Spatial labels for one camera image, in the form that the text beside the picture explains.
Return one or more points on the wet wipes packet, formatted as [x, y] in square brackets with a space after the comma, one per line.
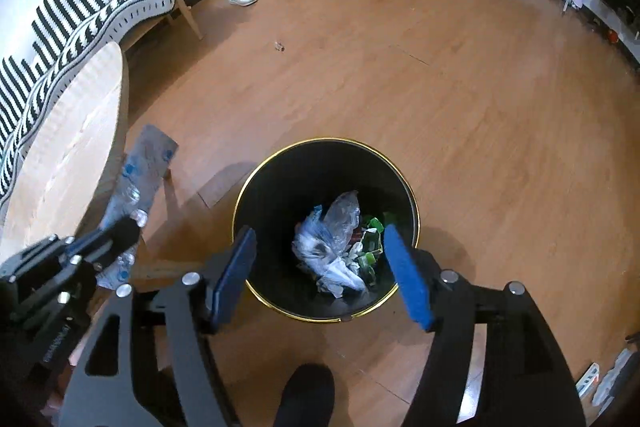
[145, 157]

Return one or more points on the black trash bin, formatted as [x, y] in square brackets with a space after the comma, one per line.
[280, 187]

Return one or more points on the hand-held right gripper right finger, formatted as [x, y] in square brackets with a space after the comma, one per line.
[407, 277]

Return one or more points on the person's black shoe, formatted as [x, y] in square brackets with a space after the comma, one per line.
[305, 397]

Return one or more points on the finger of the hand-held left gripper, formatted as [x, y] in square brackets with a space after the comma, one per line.
[112, 239]

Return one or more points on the clear plastic wrap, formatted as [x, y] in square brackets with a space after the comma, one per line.
[340, 217]

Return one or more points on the black white striped sofa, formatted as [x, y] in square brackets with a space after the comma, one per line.
[75, 7]

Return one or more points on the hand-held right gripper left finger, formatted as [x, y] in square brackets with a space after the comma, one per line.
[232, 277]

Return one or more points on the white power strip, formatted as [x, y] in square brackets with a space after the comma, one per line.
[587, 379]

